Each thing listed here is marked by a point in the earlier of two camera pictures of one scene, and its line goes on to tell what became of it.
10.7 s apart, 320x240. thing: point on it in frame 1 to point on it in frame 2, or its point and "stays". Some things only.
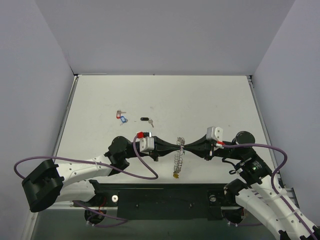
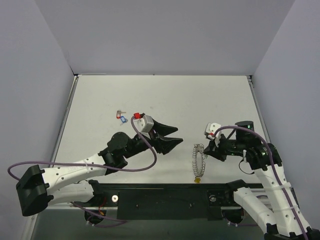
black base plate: x=189 y=202 stays
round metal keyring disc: x=178 y=157 to x=197 y=148
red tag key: x=118 y=112 stays
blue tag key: x=123 y=119 stays
